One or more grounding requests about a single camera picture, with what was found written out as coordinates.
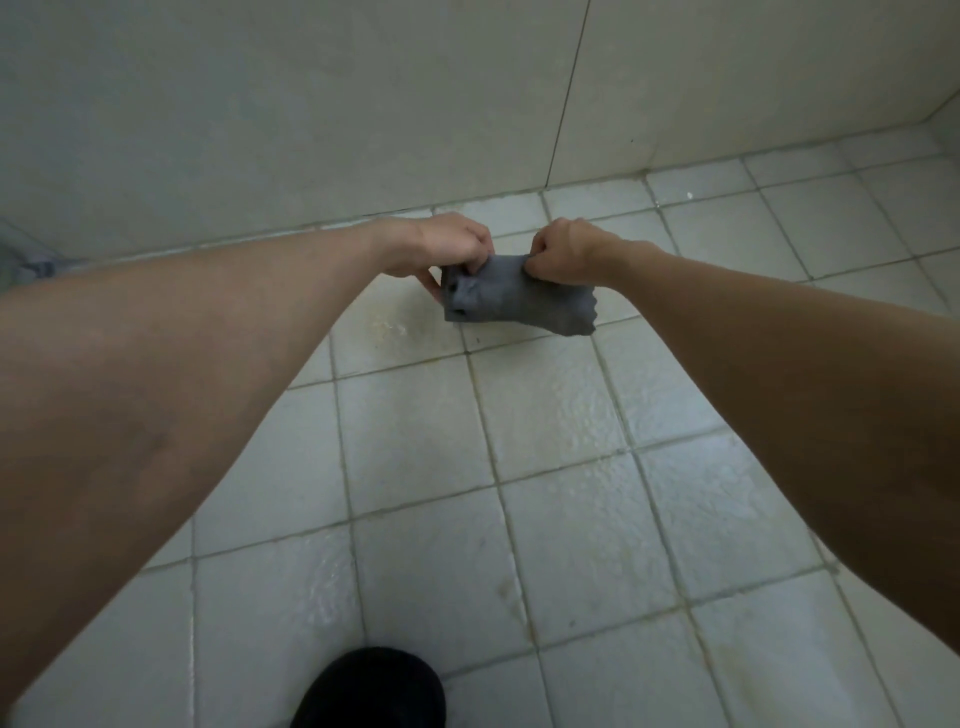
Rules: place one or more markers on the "person's left hand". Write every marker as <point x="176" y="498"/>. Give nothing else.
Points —
<point x="431" y="241"/>

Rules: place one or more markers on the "person's right hand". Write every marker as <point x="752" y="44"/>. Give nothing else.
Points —
<point x="574" y="251"/>

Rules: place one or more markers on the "person's right fingers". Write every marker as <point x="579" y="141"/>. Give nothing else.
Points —
<point x="541" y="259"/>

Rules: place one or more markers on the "person's left thumb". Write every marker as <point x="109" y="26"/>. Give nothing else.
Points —
<point x="429" y="289"/>

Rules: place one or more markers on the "grey wet cloth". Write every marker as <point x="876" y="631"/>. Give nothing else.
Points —
<point x="517" y="296"/>

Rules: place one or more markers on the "person's right forearm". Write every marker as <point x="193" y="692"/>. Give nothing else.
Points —
<point x="810" y="382"/>

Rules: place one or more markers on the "person's left forearm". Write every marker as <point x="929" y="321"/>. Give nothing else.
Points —
<point x="172" y="390"/>

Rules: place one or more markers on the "grey fabric item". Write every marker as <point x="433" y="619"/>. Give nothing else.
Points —
<point x="26" y="255"/>

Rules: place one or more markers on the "black shoe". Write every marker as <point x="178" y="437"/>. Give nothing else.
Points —
<point x="371" y="690"/>

